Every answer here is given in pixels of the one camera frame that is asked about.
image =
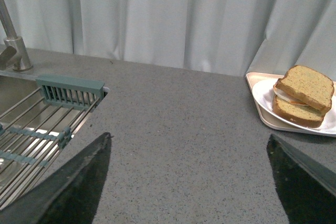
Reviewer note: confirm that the green metal sink rack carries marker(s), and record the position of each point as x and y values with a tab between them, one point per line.
50	119

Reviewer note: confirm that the white oval plate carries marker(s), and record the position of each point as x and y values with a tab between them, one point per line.
265	95

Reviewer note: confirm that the grey-white curtain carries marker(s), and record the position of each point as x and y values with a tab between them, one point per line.
221	36

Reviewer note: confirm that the bread slice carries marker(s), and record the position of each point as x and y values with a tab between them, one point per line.
306	116
308	86

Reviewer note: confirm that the steel faucet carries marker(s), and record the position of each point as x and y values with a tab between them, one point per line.
15	54

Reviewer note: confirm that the fried egg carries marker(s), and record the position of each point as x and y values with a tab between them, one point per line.
283	96

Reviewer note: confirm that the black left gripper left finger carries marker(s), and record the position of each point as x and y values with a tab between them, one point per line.
71	194

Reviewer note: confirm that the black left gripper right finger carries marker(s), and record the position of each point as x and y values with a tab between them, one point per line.
305	187

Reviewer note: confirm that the beige rabbit tray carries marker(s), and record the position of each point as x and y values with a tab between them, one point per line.
265	113

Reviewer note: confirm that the steel sink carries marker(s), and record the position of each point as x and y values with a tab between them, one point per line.
15	98

